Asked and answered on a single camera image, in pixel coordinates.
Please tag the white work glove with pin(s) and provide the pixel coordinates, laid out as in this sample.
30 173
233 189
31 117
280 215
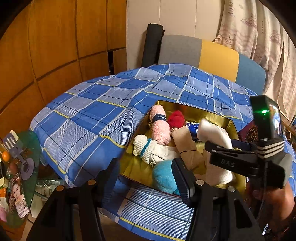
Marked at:
151 152

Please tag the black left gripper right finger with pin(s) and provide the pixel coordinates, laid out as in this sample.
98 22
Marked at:
185 181

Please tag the red knit item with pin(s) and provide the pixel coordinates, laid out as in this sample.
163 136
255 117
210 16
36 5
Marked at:
176 120

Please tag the teal plush ball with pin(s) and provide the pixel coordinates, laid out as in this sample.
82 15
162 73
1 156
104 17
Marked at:
163 178

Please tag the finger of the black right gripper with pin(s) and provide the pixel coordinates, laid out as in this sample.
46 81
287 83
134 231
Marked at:
244 146
245 163

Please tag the person's right hand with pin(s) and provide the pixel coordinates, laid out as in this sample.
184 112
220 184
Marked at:
279 204

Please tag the pink towel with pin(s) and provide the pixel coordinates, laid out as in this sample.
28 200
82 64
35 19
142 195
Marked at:
160 128

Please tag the beige sock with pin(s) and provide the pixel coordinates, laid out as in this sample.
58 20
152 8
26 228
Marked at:
194 160

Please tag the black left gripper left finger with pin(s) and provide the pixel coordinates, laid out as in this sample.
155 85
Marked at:
111 174

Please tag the green plastic bag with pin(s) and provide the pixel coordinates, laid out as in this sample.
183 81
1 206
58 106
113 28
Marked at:
24 148

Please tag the white mesh pouch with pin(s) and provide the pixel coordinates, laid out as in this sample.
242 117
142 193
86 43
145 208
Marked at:
214 137

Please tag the black rolled mat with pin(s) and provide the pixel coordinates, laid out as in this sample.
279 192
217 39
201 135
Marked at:
152 44

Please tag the blue tissue packet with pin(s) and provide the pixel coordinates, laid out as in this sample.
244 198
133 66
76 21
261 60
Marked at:
193 128

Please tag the gold tray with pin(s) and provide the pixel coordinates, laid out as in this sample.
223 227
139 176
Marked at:
133 168

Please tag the photo card of woman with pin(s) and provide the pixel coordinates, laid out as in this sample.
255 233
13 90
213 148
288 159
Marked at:
18 196

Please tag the blue plaid tablecloth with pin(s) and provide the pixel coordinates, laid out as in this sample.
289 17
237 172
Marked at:
84 128

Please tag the pink cardboard box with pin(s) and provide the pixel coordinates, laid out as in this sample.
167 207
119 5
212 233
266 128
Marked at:
249 134

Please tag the patterned beige curtain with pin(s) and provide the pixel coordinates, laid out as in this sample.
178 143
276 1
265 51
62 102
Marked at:
251 29

